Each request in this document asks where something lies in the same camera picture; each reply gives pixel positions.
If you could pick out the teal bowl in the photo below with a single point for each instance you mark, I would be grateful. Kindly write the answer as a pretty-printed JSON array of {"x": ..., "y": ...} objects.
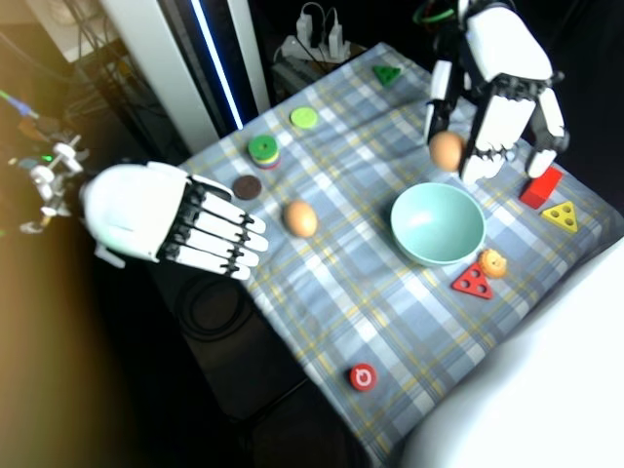
[{"x": 429, "y": 234}]

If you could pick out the white column with blue light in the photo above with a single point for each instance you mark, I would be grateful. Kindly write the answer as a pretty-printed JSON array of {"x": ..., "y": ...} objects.
[{"x": 156, "y": 73}]

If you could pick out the green triangle block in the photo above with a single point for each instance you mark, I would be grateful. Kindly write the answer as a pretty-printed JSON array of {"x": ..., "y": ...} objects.
[{"x": 387, "y": 74}]

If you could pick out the lime green disc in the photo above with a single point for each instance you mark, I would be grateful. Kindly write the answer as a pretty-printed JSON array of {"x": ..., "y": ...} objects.
[{"x": 303, "y": 117}]

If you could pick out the red disc with white symbol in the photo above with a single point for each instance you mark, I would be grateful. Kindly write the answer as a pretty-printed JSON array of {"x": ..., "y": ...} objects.
[{"x": 362, "y": 377}]

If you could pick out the yellow triangle block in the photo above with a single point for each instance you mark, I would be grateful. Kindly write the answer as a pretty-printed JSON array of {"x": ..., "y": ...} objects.
[{"x": 561, "y": 216}]

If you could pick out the white plug adapter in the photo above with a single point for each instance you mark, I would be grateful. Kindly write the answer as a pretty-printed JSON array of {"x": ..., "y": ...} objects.
[
  {"x": 304, "y": 24},
  {"x": 335, "y": 41}
]

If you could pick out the white blurred robot shell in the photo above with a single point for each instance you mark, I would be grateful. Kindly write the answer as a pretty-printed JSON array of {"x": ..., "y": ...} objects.
[{"x": 536, "y": 390}]

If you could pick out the stack of coloured rings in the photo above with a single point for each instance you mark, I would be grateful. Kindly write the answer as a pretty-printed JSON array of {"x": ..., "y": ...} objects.
[{"x": 263, "y": 151}]

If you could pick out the brown egg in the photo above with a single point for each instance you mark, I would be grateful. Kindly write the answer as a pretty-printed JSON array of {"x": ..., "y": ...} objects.
[
  {"x": 444, "y": 151},
  {"x": 300, "y": 219}
]

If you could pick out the orange lion toy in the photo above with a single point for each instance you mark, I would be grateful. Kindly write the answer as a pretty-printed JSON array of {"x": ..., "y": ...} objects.
[{"x": 492, "y": 263}]

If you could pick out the red triangle block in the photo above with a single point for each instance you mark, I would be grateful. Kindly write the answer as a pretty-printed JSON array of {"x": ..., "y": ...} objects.
[{"x": 473, "y": 283}]

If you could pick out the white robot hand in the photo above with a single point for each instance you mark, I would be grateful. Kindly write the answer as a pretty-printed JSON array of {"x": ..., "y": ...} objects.
[
  {"x": 507, "y": 44},
  {"x": 131, "y": 209}
]

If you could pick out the red rectangular block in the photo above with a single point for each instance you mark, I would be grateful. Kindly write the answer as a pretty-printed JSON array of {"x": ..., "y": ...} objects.
[{"x": 538, "y": 192}]

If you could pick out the blue plaid cloth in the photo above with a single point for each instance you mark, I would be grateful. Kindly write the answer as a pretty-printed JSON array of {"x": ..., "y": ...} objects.
[{"x": 341, "y": 292}]

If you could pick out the brown disc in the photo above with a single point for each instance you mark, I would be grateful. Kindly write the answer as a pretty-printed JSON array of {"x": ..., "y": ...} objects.
[{"x": 246, "y": 187}]

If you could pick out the white power strip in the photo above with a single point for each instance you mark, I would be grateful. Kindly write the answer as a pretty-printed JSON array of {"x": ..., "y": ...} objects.
[{"x": 297, "y": 49}]

